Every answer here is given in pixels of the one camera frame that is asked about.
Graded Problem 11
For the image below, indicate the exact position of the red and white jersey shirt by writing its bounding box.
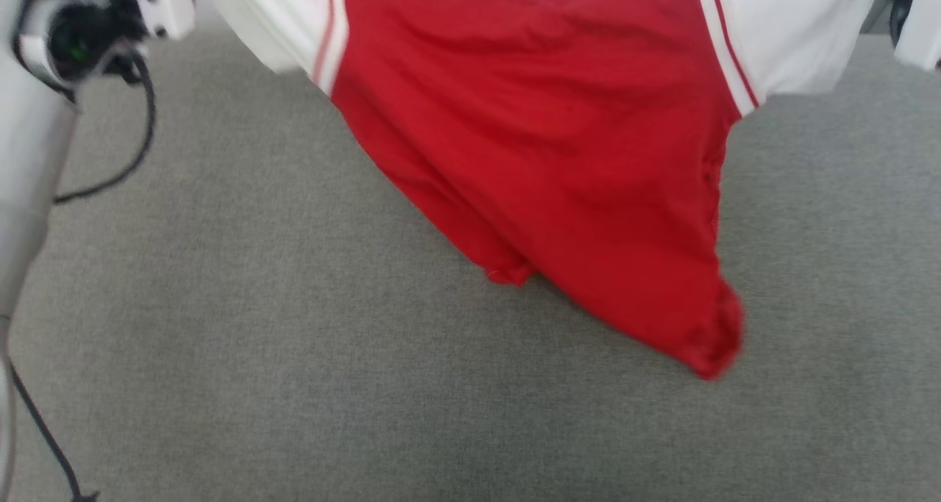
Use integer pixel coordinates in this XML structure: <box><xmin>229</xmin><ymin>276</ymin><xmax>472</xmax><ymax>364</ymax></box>
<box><xmin>198</xmin><ymin>0</ymin><xmax>879</xmax><ymax>381</ymax></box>

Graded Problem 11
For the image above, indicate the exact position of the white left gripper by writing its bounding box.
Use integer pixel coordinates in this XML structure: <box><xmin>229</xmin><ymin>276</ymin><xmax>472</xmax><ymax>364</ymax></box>
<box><xmin>125</xmin><ymin>0</ymin><xmax>196</xmax><ymax>40</ymax></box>

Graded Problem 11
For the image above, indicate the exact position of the black left camera cable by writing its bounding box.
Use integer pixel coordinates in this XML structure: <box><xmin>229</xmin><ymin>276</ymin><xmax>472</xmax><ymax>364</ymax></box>
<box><xmin>53</xmin><ymin>50</ymin><xmax>157</xmax><ymax>206</ymax></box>

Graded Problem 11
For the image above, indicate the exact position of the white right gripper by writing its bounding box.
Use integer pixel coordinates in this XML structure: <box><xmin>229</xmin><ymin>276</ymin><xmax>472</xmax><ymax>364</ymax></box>
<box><xmin>894</xmin><ymin>0</ymin><xmax>941</xmax><ymax>72</ymax></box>

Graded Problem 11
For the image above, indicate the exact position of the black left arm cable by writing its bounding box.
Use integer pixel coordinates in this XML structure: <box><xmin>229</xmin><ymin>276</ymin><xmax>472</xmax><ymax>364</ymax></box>
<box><xmin>0</xmin><ymin>355</ymin><xmax>101</xmax><ymax>502</ymax></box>

